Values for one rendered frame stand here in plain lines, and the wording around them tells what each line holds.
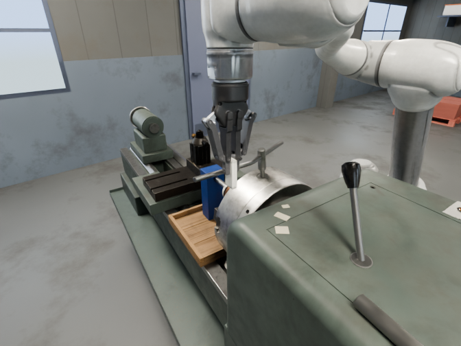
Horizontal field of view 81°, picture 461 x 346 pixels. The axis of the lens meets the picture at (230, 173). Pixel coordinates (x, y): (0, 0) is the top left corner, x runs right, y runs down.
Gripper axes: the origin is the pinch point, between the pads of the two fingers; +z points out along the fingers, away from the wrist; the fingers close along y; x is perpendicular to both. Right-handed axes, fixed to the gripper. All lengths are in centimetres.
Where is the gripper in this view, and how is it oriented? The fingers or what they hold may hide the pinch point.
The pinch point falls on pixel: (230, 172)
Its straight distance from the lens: 62.2
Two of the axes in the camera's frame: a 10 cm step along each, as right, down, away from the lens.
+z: 0.0, 9.1, 4.1
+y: -8.3, 2.3, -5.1
